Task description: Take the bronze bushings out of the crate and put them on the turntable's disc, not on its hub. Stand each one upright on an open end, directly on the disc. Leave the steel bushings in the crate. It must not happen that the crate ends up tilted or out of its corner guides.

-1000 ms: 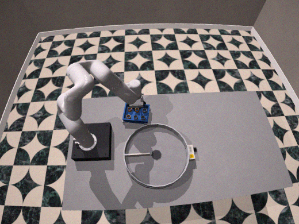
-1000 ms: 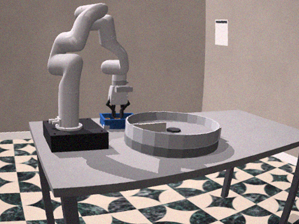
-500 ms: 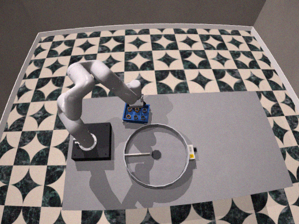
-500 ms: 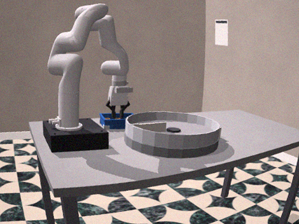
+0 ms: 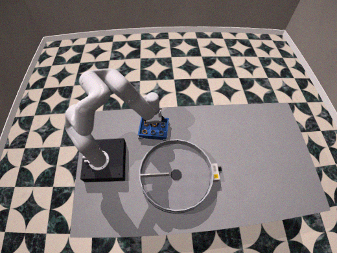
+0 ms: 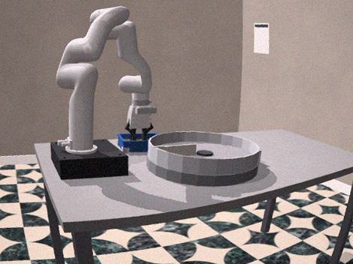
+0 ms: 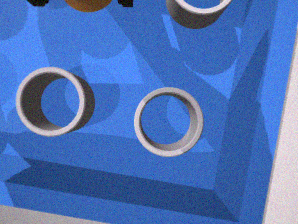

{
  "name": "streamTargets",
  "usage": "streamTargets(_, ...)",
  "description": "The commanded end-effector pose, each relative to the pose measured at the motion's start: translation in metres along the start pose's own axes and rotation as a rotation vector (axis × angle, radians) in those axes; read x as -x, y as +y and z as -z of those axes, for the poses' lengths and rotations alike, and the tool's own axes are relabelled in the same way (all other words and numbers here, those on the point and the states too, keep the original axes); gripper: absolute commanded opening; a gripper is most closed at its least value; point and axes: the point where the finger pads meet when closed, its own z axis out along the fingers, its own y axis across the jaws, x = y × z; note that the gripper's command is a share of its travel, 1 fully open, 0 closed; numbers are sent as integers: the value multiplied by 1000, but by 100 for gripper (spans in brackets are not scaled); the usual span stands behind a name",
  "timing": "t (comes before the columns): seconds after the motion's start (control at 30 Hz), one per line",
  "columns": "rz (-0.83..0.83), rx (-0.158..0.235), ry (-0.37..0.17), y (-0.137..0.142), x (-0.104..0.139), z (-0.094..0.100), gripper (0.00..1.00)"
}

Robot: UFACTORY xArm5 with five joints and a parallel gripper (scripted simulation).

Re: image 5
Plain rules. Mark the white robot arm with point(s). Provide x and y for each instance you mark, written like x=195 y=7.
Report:
x=79 y=118

